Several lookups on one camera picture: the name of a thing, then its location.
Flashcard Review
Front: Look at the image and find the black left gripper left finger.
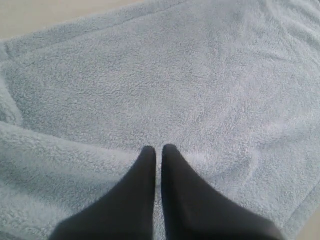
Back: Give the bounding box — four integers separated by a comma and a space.
50, 146, 156, 240

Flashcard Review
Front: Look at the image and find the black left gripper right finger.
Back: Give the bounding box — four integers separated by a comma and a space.
161, 144, 283, 240

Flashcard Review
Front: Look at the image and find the light blue fleece towel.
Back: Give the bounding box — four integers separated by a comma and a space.
0, 0, 320, 240

